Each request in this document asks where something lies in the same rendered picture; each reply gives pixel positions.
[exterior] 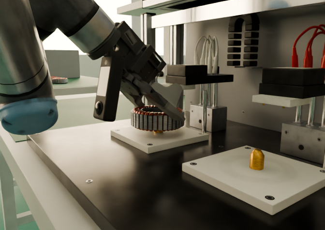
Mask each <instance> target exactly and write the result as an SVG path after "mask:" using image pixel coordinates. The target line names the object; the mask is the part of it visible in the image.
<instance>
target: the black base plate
mask: <svg viewBox="0 0 325 230"><path fill-rule="evenodd" d="M127 127H132V125H131V119H125V120H118V121H114V122H104V123H98V124H91V125H84V126H77V127H70V128H63V129H54V130H47V131H43V132H40V133H36V134H32V135H27V143H28V144H29V146H30V147H31V148H32V149H33V150H34V151H35V153H36V154H37V155H38V156H39V157H40V159H41V160H42V161H43V162H44V163H45V164H46V166H47V167H48V168H49V169H50V170H51V172H52V173H53V174H54V175H55V176H56V177H57V178H58V179H59V181H60V182H61V183H62V184H63V185H64V187H65V188H66V189H67V190H68V191H69V193H70V194H71V195H72V196H73V197H74V198H75V200H76V201H77V202H78V203H79V204H80V205H81V207H82V208H83V209H84V210H85V211H86V213H87V214H88V215H89V216H90V217H91V219H92V220H93V221H94V222H95V223H96V224H97V226H98V227H99V228H100V229H101V230H325V187H323V188H321V189H319V190H318V191H316V192H314V193H312V194H310V195H308V196H306V197H305V198H303V199H301V200H299V201H297V202H296V203H294V204H292V205H290V206H288V207H287V208H285V209H283V210H281V211H279V212H278V213H276V214H274V215H270V214H268V213H266V212H264V211H262V210H260V209H258V208H256V207H254V206H252V205H250V204H248V203H246V202H244V201H242V200H240V199H238V198H236V197H234V196H232V195H230V194H228V193H226V192H224V191H222V190H220V189H218V188H216V187H214V186H212V185H210V184H208V183H206V182H204V181H202V180H200V179H198V178H196V177H194V176H192V175H190V174H188V173H186V172H184V171H182V164H183V163H185V162H189V161H192V160H196V159H200V158H204V157H207V156H211V155H214V154H218V153H221V152H225V151H228V150H232V149H235V148H239V147H242V146H246V145H247V146H251V147H254V148H258V149H261V150H264V151H267V152H270V153H273V154H277V155H280V156H283V157H287V158H291V159H294V160H297V161H301V162H304V163H307V164H310V165H314V166H317V167H320V168H323V164H320V163H316V162H313V161H309V160H306V159H303V158H298V157H295V156H291V155H288V154H285V153H282V152H280V149H281V132H278V131H274V130H269V129H264V128H260V127H255V126H251V125H247V124H242V123H238V122H234V121H230V120H227V124H226V129H224V130H220V131H215V132H209V131H206V133H207V134H209V140H205V141H201V142H197V143H192V144H187V145H183V146H179V147H175V148H170V149H166V150H162V151H158V152H154V153H149V154H148V153H146V152H144V151H142V150H140V149H138V148H135V147H133V146H131V145H129V144H127V143H125V142H123V141H121V140H119V139H117V138H115V137H113V136H111V134H110V130H113V129H121V128H127Z"/></svg>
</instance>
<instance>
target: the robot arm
mask: <svg viewBox="0 0 325 230"><path fill-rule="evenodd" d="M56 29H59V30H60V31H61V32H62V33H63V34H64V35H65V36H66V37H67V38H68V39H69V40H70V41H71V42H73V43H74V44H75V45H76V46H77V47H78V48H79V49H80V50H81V51H82V52H83V53H86V54H87V55H88V56H89V57H90V58H91V59H92V60H97V59H99V58H101V57H102V56H104V57H102V61H101V67H100V74H99V80H98V86H97V93H96V100H95V106H94V112H93V117H94V118H96V119H98V120H102V121H107V122H114V121H115V120H116V114H117V107H118V99H119V92H121V93H122V94H123V95H124V96H125V97H126V98H127V99H128V100H129V101H130V102H131V103H132V104H133V105H135V106H136V107H139V106H145V105H144V104H143V102H142V97H143V95H144V96H145V97H146V99H147V100H148V101H149V102H150V103H151V104H153V105H155V106H156V107H158V108H159V109H161V110H162V111H163V112H164V113H165V114H167V115H168V116H170V117H171V118H172V119H173V120H177V121H185V119H186V118H185V117H184V116H183V115H182V114H181V112H180V111H179V110H178V109H177V105H178V102H179V99H180V97H181V94H182V87H181V85H179V84H177V83H174V84H172V85H170V86H168V87H164V86H163V85H161V84H160V83H157V82H155V83H152V84H151V85H149V83H150V82H151V81H152V80H154V79H155V77H156V76H157V75H158V73H160V72H161V71H162V70H163V68H164V67H165V66H166V63H165V61H164V60H163V59H162V58H161V57H160V55H159V54H158V53H157V52H156V51H155V49H154V48H153V47H152V46H151V45H150V44H147V45H145V44H144V43H143V42H142V40H141V39H140V38H139V37H138V36H137V35H136V33H135V32H134V31H133V30H132V29H131V27H130V26H129V25H128V24H127V23H126V22H125V20H123V21H121V23H120V22H115V23H114V21H113V20H112V19H111V18H110V17H109V16H108V15H107V13H106V12H105V11H104V10H103V9H102V8H101V7H100V5H98V4H97V3H96V1H95V0H0V121H1V125H2V127H3V128H4V129H5V130H6V131H7V132H9V133H12V134H16V135H32V134H36V133H40V132H43V131H45V130H48V129H49V128H51V127H52V126H53V125H54V124H55V123H56V122H57V120H58V116H59V115H58V109H57V103H58V101H57V99H55V94H54V90H53V86H52V81H51V77H50V72H49V68H48V64H47V60H46V55H45V51H44V46H43V41H44V40H45V39H47V38H48V37H49V36H50V35H51V34H52V33H53V32H55V31H56ZM153 53H155V55H156V56H157V57H158V58H159V59H160V60H161V62H160V61H159V60H158V59H157V58H156V57H155V55H154V54H153Z"/></svg>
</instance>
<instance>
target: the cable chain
mask: <svg viewBox="0 0 325 230"><path fill-rule="evenodd" d="M244 21H245V30H246V31H252V32H245V36H244V37H245V38H259V32H253V31H259V24H260V21H259V17H258V15H257V14H250V15H243V16H236V17H231V18H230V20H229V25H228V26H229V28H228V32H234V33H230V34H228V39H234V40H231V41H228V46H241V41H237V40H236V39H241V38H242V34H239V33H237V32H242V24H243V22H244ZM258 43H259V40H257V39H246V40H244V45H258ZM227 52H228V53H240V52H241V47H228V48H227ZM244 52H258V47H257V46H245V47H244ZM240 58H241V54H227V59H240ZM243 59H258V54H244V55H243ZM227 66H229V67H230V68H247V69H256V68H263V67H256V66H257V61H243V66H240V61H239V60H229V61H227Z"/></svg>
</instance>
